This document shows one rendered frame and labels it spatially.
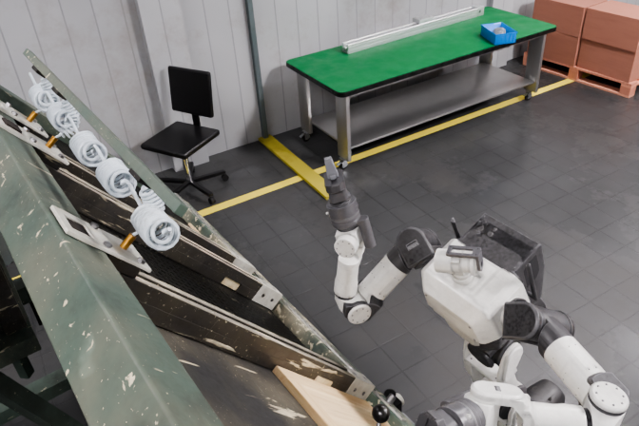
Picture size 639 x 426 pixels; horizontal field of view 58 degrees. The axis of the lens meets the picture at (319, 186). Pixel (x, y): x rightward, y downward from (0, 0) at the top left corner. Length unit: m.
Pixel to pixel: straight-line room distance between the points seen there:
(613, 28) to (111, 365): 5.79
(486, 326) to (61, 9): 3.60
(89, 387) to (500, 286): 1.13
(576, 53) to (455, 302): 5.03
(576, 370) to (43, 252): 1.15
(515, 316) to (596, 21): 4.93
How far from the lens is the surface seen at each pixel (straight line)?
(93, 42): 4.55
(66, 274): 0.98
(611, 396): 1.44
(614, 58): 6.29
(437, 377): 3.17
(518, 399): 1.36
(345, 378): 1.79
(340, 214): 1.64
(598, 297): 3.79
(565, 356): 1.53
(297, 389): 1.49
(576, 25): 6.41
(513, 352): 2.00
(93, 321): 0.87
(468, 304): 1.65
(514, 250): 1.71
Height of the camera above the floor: 2.45
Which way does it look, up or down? 33 degrees down
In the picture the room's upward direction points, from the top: 4 degrees counter-clockwise
